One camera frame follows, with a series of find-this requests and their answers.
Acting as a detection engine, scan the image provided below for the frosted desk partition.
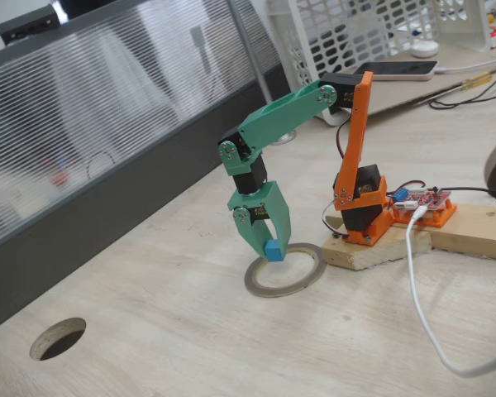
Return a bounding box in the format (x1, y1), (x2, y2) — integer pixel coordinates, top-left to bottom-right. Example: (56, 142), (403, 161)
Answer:
(0, 0), (298, 337)

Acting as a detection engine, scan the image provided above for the silver metal foot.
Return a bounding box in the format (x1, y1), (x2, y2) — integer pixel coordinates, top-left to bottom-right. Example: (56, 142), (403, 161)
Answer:
(270, 130), (298, 146)

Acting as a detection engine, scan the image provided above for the long wooden base plank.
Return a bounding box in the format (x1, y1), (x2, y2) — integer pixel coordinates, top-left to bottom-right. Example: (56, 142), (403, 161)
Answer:
(413, 201), (496, 262)

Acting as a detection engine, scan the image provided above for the pink smartphone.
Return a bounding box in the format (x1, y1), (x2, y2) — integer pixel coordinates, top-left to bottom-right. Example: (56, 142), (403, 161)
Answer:
(352, 60), (439, 83)

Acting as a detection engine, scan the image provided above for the thin black cable loop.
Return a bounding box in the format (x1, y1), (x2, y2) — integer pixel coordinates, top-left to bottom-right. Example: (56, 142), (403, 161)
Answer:
(428, 74), (496, 111)

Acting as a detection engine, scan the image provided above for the brown cardboard sheet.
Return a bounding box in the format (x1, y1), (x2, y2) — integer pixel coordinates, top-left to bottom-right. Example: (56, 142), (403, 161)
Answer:
(365, 43), (496, 122)

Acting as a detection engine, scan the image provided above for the elbow servo wire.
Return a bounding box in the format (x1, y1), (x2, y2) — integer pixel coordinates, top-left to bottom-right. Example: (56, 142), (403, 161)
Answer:
(336, 119), (352, 160)

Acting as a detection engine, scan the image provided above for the white plastic lattice basket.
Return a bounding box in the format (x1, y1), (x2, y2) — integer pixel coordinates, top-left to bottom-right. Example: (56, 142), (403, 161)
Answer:
(266, 0), (493, 127)

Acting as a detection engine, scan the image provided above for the red controller board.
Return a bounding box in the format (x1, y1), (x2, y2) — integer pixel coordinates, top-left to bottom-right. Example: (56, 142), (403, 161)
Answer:
(388, 185), (454, 213)

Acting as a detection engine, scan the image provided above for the base servo wire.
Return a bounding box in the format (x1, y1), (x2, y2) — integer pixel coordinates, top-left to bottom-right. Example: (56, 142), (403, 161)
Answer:
(322, 201), (351, 240)

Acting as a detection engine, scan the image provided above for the yellow handled screwdriver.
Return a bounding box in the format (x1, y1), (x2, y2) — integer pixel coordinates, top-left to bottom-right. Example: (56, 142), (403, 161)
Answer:
(413, 70), (494, 108)

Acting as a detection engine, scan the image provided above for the orange board mount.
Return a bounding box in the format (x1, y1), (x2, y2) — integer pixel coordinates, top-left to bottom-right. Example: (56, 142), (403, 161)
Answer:
(392, 198), (458, 228)

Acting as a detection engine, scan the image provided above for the white earbud case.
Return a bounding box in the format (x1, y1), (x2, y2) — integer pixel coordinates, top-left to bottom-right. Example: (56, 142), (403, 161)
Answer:
(410, 40), (441, 59)

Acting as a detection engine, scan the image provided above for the pink charging cable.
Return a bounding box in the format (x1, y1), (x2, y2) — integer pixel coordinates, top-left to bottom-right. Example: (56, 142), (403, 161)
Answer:
(433, 55), (496, 75)

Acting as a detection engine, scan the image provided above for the black box device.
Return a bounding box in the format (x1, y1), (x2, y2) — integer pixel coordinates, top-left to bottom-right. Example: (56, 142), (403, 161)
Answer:
(0, 3), (63, 45)

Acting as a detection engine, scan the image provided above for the white USB cable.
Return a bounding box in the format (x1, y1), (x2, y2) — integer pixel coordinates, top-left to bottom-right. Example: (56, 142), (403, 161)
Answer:
(404, 205), (496, 378)

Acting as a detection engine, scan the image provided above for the black power cable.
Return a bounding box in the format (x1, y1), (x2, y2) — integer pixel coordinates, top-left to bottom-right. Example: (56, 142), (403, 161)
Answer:
(436, 185), (491, 194)

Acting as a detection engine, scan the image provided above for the short wooden base block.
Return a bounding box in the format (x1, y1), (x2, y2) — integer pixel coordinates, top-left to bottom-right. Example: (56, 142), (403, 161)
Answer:
(321, 214), (434, 272)

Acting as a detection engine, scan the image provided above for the grey ring of tape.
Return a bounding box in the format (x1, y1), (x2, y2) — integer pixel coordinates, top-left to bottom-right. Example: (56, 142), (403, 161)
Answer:
(244, 242), (327, 298)

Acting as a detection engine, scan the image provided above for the blue cube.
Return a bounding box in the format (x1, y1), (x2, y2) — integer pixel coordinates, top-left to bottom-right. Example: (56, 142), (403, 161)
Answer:
(264, 238), (283, 263)

